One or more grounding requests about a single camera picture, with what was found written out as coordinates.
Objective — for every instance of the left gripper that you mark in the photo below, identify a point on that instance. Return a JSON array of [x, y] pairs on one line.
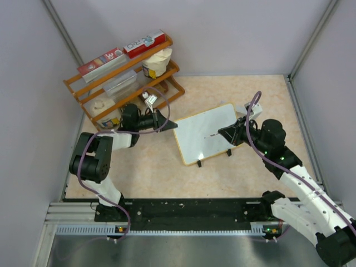
[[159, 120]]

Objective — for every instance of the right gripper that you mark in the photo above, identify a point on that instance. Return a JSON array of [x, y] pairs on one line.
[[234, 136]]

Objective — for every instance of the white whiteboard yellow frame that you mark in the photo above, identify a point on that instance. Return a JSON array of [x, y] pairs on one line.
[[197, 137]]

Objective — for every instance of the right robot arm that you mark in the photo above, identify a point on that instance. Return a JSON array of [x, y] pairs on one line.
[[329, 228]]

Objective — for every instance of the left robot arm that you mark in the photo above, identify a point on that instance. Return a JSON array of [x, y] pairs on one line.
[[91, 158]]

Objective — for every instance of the grey whiteboard eraser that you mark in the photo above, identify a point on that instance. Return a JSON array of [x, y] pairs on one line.
[[238, 108]]

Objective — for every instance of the brown sponge block right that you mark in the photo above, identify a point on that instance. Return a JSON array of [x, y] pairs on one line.
[[162, 87]]

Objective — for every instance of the orange wooden shelf rack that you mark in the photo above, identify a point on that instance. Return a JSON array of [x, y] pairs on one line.
[[94, 89]]

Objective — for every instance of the white bag lower container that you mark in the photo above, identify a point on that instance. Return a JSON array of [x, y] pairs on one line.
[[98, 106]]

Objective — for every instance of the white bag container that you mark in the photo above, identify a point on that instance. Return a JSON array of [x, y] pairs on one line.
[[155, 65], [98, 106]]

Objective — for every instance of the white bag upper container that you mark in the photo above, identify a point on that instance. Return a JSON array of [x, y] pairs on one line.
[[155, 65]]

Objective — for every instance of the clear plastic box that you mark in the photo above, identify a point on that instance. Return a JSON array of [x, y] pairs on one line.
[[122, 85]]

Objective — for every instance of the red white long box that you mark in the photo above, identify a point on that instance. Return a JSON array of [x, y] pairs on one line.
[[144, 43]]

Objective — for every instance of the red foil wrap box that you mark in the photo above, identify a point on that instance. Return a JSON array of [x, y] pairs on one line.
[[98, 66]]

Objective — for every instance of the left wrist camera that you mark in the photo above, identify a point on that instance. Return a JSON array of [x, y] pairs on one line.
[[149, 100]]

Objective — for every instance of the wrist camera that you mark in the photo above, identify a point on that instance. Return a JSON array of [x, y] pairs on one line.
[[149, 100], [256, 110]]

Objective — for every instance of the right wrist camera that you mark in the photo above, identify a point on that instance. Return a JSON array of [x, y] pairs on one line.
[[256, 110]]

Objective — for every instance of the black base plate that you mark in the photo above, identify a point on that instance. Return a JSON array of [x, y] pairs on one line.
[[195, 214]]

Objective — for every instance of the aluminium frame rail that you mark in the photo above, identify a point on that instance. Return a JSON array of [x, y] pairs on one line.
[[71, 213]]

